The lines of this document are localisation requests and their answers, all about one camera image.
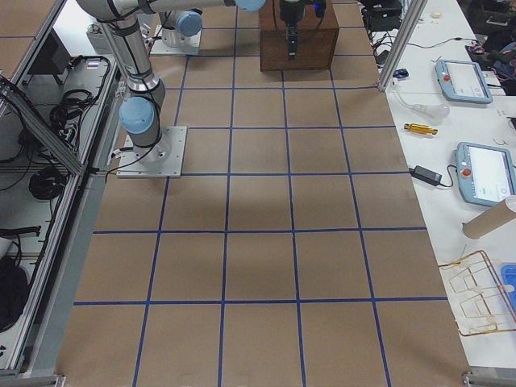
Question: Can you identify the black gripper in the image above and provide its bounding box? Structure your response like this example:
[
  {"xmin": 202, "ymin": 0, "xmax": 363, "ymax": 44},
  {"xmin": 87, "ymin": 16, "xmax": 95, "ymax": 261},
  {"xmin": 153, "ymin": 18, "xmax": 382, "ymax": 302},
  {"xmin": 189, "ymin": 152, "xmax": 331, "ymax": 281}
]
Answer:
[{"xmin": 279, "ymin": 0, "xmax": 303, "ymax": 60}]

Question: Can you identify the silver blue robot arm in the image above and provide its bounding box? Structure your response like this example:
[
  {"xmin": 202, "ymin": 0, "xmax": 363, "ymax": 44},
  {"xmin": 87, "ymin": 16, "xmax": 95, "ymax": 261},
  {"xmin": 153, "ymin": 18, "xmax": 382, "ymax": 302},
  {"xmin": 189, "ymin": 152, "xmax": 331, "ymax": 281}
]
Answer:
[
  {"xmin": 78, "ymin": 1, "xmax": 237, "ymax": 164},
  {"xmin": 156, "ymin": 1, "xmax": 310, "ymax": 60}
]

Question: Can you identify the dark wooden drawer cabinet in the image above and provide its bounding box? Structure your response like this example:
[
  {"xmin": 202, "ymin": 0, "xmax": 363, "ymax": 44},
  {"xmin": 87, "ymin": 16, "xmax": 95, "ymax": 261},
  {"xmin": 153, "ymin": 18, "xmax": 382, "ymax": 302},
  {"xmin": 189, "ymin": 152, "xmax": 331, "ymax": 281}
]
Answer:
[{"xmin": 259, "ymin": 1, "xmax": 339, "ymax": 72}]

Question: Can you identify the small blue black device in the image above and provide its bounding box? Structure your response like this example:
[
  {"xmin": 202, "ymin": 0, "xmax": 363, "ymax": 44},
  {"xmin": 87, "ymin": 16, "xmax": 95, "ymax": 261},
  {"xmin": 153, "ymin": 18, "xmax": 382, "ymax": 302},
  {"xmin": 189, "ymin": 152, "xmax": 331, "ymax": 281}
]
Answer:
[{"xmin": 393, "ymin": 69, "xmax": 409, "ymax": 79}]

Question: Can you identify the brass cylinder tool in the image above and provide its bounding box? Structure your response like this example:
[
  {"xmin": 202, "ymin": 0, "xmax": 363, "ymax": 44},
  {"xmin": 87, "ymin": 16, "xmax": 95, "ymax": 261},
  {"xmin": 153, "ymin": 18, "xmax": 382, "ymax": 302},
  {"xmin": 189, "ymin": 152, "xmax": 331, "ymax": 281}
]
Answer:
[{"xmin": 403, "ymin": 123, "xmax": 438, "ymax": 135}]

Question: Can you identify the clear light bulb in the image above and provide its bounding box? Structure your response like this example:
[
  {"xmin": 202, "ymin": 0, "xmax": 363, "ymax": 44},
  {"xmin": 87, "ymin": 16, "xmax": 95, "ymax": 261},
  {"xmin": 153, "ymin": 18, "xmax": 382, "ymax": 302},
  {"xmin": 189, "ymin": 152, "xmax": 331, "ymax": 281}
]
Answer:
[{"xmin": 411, "ymin": 104, "xmax": 450, "ymax": 120}]

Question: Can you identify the upper blue teach pendant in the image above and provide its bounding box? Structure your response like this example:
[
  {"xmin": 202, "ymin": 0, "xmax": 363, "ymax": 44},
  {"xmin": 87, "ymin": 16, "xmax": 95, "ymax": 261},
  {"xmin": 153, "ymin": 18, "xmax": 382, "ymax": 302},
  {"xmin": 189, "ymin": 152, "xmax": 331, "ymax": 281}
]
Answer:
[{"xmin": 435, "ymin": 59, "xmax": 493, "ymax": 105}]

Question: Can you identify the blue teach pendant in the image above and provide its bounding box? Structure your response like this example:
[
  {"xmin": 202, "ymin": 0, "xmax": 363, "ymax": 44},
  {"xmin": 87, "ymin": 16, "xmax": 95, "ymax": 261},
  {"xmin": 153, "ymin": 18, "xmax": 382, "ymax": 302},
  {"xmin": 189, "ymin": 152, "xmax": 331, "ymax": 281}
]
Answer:
[
  {"xmin": 435, "ymin": 59, "xmax": 493, "ymax": 105},
  {"xmin": 455, "ymin": 142, "xmax": 515, "ymax": 206}
]

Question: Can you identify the black power adapter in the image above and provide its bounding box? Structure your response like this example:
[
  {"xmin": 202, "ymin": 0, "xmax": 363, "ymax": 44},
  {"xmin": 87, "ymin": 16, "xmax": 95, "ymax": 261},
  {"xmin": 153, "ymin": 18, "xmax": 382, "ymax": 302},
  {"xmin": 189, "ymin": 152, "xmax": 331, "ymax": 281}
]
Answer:
[{"xmin": 409, "ymin": 165, "xmax": 442, "ymax": 186}]

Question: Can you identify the lower blue teach pendant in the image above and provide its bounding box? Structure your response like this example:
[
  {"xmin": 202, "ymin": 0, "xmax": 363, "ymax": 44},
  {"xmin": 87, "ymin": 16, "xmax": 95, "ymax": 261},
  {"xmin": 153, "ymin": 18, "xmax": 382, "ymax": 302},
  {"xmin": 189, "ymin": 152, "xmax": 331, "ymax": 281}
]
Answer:
[{"xmin": 455, "ymin": 142, "xmax": 515, "ymax": 206}]

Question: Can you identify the cardboard tube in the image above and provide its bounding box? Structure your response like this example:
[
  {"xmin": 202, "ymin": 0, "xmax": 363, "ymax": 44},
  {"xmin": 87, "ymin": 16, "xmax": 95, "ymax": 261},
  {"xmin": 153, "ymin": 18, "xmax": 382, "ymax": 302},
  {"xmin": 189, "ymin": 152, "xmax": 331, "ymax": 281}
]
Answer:
[{"xmin": 462, "ymin": 195, "xmax": 515, "ymax": 239}]

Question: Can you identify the blue plastic tray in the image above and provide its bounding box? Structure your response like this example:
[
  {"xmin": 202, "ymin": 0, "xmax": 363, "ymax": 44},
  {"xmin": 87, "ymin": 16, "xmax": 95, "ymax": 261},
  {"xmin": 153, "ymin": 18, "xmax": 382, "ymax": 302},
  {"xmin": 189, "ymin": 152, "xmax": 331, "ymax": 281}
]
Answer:
[{"xmin": 500, "ymin": 264, "xmax": 516, "ymax": 309}]

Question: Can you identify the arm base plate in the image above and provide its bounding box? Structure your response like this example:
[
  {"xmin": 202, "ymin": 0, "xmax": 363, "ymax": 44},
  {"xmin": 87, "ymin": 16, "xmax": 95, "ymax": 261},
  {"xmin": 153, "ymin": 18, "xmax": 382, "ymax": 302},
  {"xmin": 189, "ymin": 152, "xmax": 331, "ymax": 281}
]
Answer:
[
  {"xmin": 115, "ymin": 127, "xmax": 187, "ymax": 178},
  {"xmin": 150, "ymin": 24, "xmax": 202, "ymax": 56}
]

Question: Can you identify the aluminium frame post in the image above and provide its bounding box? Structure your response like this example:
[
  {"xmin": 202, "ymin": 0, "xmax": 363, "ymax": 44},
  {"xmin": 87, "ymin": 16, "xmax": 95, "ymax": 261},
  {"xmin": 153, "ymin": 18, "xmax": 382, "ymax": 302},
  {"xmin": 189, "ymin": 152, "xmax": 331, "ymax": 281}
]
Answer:
[{"xmin": 377, "ymin": 0, "xmax": 427, "ymax": 91}]

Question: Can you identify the gold wire rack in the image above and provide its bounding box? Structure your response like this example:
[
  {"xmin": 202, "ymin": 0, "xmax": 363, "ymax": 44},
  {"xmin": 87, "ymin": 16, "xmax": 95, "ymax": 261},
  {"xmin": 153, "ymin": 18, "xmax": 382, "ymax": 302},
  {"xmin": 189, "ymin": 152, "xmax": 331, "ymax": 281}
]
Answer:
[{"xmin": 439, "ymin": 250, "xmax": 515, "ymax": 337}]

